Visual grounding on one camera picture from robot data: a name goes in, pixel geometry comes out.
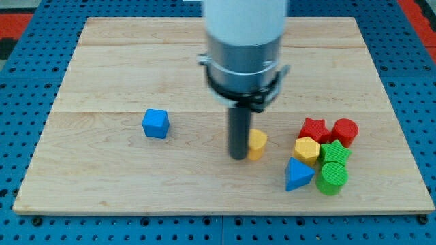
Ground blue cube block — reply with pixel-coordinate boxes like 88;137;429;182
142;108;170;139

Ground light wooden board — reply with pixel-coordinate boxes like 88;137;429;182
13;17;435;216

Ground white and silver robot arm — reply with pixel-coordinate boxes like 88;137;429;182
198;0;289;113

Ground blue triangle block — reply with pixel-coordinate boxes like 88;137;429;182
285;157;315;191

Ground red cylinder block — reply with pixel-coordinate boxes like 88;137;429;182
330;118;359;148

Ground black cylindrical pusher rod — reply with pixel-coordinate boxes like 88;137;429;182
228;108;251;160

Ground green star block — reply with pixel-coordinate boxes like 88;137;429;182
317;140;352;166

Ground red star block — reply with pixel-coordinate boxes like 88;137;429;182
298;118;330;144

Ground yellow hexagon block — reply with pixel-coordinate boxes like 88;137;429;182
293;137;320;167

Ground yellow pentagon block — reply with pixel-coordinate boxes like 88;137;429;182
247;129;268;161

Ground green cylinder block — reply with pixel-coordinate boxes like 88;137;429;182
315;162;348;196

